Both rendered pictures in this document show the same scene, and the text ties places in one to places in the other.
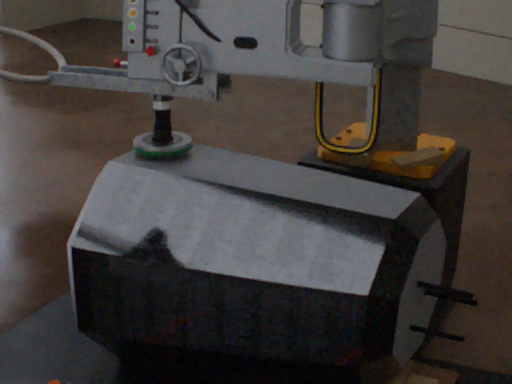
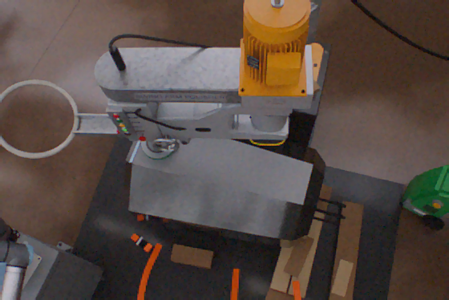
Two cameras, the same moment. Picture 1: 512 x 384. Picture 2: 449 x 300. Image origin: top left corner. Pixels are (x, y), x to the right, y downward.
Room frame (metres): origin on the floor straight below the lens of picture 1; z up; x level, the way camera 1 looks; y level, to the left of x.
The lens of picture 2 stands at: (1.87, 0.00, 3.28)
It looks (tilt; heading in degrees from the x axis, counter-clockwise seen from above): 67 degrees down; 358
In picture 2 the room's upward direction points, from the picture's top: 9 degrees counter-clockwise
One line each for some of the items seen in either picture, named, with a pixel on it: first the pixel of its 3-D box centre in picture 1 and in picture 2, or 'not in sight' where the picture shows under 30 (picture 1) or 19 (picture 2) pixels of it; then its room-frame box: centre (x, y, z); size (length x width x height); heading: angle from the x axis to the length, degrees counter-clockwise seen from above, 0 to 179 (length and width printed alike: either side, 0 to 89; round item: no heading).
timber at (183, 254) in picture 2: not in sight; (192, 257); (2.43, 0.33, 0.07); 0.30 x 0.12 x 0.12; 68
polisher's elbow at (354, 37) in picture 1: (350, 28); (269, 107); (2.85, -0.29, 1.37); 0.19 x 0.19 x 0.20
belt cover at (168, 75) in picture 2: not in sight; (202, 77); (2.92, 0.01, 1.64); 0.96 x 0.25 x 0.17; 76
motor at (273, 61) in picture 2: not in sight; (274, 42); (2.84, -0.29, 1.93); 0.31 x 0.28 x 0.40; 166
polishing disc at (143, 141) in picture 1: (162, 140); (158, 142); (3.01, 0.35, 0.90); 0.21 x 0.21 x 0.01
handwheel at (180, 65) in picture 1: (184, 63); (165, 139); (2.86, 0.26, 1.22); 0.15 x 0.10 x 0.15; 76
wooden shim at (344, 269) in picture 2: not in sight; (341, 277); (2.06, -0.70, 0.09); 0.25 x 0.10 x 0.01; 150
